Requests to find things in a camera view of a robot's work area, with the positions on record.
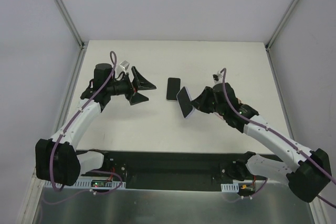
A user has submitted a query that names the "purple smartphone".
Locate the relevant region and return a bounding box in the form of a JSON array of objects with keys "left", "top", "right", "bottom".
[{"left": 176, "top": 86, "right": 195, "bottom": 119}]

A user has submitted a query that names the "black smartphone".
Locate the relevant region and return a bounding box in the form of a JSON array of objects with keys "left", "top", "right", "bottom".
[{"left": 166, "top": 77, "right": 181, "bottom": 101}]

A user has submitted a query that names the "pink phone case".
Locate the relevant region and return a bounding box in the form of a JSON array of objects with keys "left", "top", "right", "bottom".
[{"left": 237, "top": 98, "right": 243, "bottom": 105}]

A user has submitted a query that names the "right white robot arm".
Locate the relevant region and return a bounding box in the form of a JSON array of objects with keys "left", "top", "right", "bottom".
[{"left": 191, "top": 83, "right": 335, "bottom": 202}]

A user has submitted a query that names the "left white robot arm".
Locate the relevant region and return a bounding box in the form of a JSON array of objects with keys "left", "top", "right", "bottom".
[{"left": 35, "top": 63, "right": 156, "bottom": 186}]

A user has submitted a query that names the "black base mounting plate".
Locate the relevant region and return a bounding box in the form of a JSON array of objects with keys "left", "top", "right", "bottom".
[{"left": 76, "top": 148, "right": 287, "bottom": 190}]

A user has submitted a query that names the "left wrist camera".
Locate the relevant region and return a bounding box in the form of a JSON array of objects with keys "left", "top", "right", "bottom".
[{"left": 118, "top": 60, "right": 130, "bottom": 73}]

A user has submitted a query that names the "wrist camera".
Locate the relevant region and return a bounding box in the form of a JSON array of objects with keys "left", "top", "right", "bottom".
[
  {"left": 212, "top": 71, "right": 222, "bottom": 82},
  {"left": 118, "top": 60, "right": 130, "bottom": 73}
]

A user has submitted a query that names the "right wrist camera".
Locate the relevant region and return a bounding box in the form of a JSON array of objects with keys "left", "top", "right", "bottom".
[{"left": 212, "top": 71, "right": 222, "bottom": 82}]

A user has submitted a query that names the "left aluminium side rail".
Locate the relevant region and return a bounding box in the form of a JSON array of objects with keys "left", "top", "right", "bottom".
[{"left": 47, "top": 41, "right": 89, "bottom": 139}]

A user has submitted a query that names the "aluminium side rail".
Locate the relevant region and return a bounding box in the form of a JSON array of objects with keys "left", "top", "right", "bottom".
[
  {"left": 265, "top": 47, "right": 293, "bottom": 137},
  {"left": 47, "top": 41, "right": 89, "bottom": 139}
]

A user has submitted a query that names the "right aluminium side rail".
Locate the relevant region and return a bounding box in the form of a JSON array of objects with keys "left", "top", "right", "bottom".
[{"left": 265, "top": 47, "right": 293, "bottom": 137}]

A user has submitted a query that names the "right white cable duct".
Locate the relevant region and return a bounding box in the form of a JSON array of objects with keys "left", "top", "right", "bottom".
[{"left": 220, "top": 183, "right": 239, "bottom": 193}]

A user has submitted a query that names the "white cable duct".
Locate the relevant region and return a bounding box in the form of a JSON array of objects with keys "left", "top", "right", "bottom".
[
  {"left": 220, "top": 183, "right": 239, "bottom": 193},
  {"left": 70, "top": 178, "right": 126, "bottom": 190}
]

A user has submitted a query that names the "left aluminium frame post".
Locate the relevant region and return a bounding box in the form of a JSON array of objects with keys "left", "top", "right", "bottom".
[{"left": 54, "top": 0, "right": 85, "bottom": 49}]

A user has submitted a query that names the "aluminium frame post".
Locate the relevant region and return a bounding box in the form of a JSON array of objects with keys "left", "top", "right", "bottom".
[
  {"left": 265, "top": 0, "right": 301, "bottom": 51},
  {"left": 54, "top": 0, "right": 85, "bottom": 49}
]

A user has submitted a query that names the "left white cable duct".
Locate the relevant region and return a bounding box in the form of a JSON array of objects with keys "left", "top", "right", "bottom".
[{"left": 70, "top": 178, "right": 126, "bottom": 190}]

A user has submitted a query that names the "right aluminium frame post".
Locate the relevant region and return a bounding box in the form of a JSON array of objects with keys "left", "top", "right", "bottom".
[{"left": 265, "top": 0, "right": 301, "bottom": 51}]

